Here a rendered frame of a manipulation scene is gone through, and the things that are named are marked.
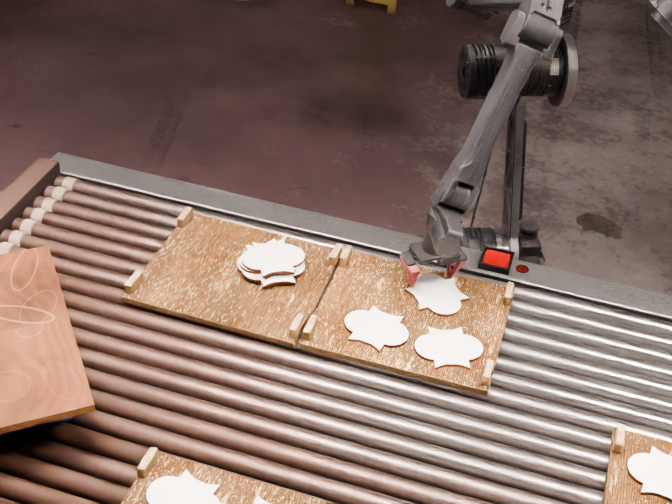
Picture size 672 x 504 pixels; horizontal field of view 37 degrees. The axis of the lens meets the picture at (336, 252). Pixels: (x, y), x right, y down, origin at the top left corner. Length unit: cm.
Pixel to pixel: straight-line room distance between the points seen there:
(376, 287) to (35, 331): 76
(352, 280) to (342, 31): 335
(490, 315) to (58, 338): 94
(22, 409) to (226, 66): 345
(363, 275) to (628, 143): 273
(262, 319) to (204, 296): 15
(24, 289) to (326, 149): 254
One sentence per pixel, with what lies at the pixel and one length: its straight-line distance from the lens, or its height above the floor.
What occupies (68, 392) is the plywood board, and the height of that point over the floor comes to 104.
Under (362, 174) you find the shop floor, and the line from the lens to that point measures 436.
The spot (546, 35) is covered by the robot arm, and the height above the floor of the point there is 153.
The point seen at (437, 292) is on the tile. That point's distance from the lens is 231.
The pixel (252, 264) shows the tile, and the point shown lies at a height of 97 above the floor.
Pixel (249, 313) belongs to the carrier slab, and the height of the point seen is 94.
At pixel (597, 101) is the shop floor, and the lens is 519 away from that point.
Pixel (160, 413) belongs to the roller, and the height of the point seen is 92.
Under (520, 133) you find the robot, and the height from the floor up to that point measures 72.
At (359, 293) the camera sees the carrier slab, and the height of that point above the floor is 94.
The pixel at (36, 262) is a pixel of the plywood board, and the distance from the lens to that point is 225.
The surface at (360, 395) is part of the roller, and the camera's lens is 209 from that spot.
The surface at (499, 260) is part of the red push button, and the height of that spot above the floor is 93.
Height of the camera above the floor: 242
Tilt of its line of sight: 38 degrees down
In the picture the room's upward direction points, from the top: 4 degrees clockwise
